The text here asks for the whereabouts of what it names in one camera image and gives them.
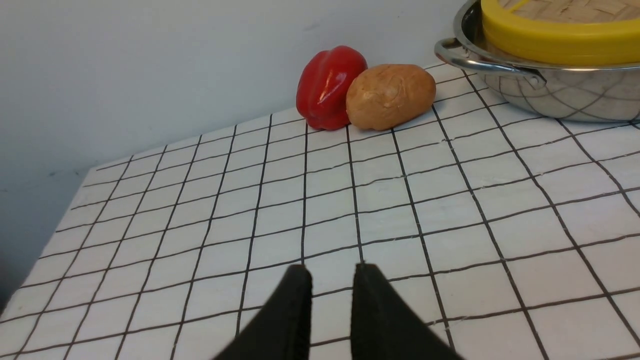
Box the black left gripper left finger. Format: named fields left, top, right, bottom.
left=215, top=265, right=313, bottom=360

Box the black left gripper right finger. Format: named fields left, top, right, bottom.
left=350, top=263, right=462, bottom=360

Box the woven bamboo steamer lid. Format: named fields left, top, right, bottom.
left=480, top=0, right=640, bottom=67

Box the stainless steel pot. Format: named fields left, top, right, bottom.
left=434, top=0, right=640, bottom=123

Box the brown potato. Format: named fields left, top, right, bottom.
left=346, top=64, right=437, bottom=132

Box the red bell pepper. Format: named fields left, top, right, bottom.
left=295, top=45, right=368, bottom=131

